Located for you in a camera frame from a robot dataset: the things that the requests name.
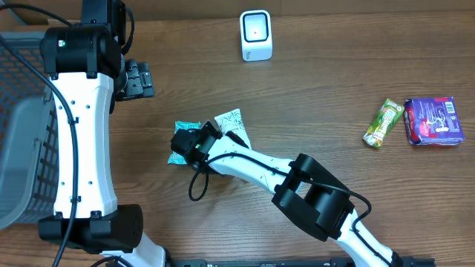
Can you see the white cream tube gold cap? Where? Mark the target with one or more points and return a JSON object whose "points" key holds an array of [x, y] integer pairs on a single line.
{"points": [[233, 121]]}

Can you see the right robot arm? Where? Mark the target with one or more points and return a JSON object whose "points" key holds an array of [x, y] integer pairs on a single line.
{"points": [[304, 191]]}

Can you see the green yellow snack pouch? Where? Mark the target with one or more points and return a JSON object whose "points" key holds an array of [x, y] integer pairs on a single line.
{"points": [[383, 122]]}

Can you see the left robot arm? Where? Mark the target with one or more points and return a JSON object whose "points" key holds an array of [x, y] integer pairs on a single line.
{"points": [[88, 71]]}

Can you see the teal wet wipes pack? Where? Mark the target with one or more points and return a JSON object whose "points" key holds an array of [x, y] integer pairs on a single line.
{"points": [[175, 158]]}

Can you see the grey plastic mesh basket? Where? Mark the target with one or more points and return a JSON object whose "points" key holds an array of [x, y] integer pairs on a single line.
{"points": [[29, 145]]}

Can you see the white barcode scanner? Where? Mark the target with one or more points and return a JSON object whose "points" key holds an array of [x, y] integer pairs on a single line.
{"points": [[256, 35]]}

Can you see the purple sanitary pad pack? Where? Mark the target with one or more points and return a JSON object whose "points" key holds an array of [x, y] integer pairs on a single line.
{"points": [[432, 121]]}

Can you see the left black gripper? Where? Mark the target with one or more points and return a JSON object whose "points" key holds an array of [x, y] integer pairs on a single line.
{"points": [[140, 82]]}

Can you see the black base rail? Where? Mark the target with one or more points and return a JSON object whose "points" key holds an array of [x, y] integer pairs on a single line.
{"points": [[334, 262]]}

